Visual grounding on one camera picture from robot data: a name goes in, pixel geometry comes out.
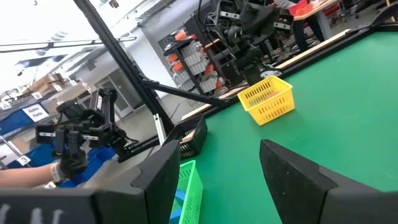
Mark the orange storage bin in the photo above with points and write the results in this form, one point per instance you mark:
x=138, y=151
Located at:
x=209, y=69
x=173, y=58
x=180, y=35

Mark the blue storage bin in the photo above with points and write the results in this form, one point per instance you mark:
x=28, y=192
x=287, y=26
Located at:
x=96, y=155
x=14, y=123

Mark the black table frame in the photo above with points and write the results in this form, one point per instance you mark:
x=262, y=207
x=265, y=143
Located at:
x=105, y=34

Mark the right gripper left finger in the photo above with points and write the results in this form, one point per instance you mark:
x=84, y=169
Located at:
x=155, y=193

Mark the white number label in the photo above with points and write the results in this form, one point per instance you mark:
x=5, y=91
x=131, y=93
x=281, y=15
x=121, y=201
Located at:
x=23, y=160

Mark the green plastic basket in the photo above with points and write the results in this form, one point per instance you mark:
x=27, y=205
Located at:
x=194, y=193

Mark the wooden side board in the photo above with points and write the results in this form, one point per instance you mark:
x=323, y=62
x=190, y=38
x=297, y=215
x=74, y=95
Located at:
x=311, y=49

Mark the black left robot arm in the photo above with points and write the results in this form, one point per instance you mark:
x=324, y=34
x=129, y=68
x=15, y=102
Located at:
x=255, y=18

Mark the salmon pink rectangular block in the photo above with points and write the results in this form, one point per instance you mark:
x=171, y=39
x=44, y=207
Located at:
x=272, y=94

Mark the person's hand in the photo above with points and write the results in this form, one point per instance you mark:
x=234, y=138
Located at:
x=73, y=163

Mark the black shelf rack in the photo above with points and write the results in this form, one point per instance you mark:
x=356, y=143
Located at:
x=217, y=59

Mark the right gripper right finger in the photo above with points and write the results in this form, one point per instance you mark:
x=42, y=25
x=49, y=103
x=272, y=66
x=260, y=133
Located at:
x=295, y=180

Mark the cardboard box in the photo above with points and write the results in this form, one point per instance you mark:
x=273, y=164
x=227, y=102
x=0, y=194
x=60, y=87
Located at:
x=46, y=82

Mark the white parts label sign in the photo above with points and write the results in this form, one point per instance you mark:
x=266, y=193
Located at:
x=35, y=112

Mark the natural wood block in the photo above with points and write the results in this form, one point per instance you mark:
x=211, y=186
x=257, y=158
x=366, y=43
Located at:
x=188, y=137

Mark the yellow plastic basket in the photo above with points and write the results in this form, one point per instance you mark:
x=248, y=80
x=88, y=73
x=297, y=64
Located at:
x=273, y=109

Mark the black plastic basket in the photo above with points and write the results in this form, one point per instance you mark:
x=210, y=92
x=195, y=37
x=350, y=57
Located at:
x=199, y=140

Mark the grey storage bin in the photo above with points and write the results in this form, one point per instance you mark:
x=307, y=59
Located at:
x=190, y=49
x=199, y=65

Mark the person's forearm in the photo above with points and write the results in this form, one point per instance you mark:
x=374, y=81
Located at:
x=25, y=175

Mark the blue rectangular block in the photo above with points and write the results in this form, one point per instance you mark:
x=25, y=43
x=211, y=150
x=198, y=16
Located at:
x=180, y=196

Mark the blue cube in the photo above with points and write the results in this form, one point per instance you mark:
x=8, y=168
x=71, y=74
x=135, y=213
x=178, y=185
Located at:
x=175, y=216

